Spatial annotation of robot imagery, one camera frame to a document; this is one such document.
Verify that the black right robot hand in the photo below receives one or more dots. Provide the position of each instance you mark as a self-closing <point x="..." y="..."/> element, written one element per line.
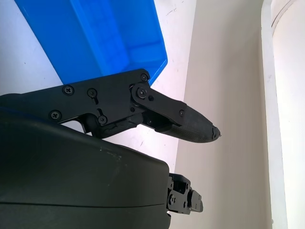
<point x="71" y="179"/>

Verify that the blue plastic tray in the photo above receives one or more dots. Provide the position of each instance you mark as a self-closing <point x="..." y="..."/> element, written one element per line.
<point x="95" y="35"/>

